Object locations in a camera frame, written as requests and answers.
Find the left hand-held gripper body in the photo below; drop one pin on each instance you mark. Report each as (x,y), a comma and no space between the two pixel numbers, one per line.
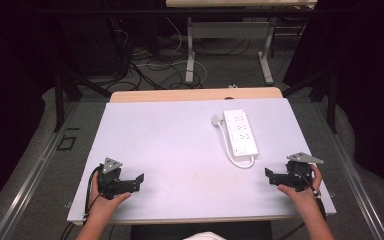
(111,185)

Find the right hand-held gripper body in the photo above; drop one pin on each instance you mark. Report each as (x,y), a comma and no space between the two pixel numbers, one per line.
(296,173)

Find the person's left hand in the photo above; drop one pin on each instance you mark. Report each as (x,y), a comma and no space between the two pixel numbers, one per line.
(105,206)

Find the person's right hand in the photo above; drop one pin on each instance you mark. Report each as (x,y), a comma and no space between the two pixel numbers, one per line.
(305,196)

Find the white table mat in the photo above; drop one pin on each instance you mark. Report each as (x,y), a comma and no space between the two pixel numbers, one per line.
(180,160)

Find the white power strip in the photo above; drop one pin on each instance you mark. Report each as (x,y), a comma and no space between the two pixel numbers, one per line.
(240,132)

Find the white power plug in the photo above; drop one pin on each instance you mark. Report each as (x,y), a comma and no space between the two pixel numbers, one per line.
(217,120)

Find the black metal stand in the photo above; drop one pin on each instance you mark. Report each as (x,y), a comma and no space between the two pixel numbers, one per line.
(60,100)
(331,100)

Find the person's white clothing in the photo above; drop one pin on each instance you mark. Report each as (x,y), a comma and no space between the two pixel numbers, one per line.
(204,236)

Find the wooden table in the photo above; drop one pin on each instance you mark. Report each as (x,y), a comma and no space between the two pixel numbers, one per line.
(193,95)

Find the white metal-framed desk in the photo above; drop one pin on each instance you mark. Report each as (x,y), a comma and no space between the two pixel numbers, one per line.
(230,30)

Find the aluminium floor rail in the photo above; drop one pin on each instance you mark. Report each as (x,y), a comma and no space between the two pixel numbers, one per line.
(356,180)
(30,176)

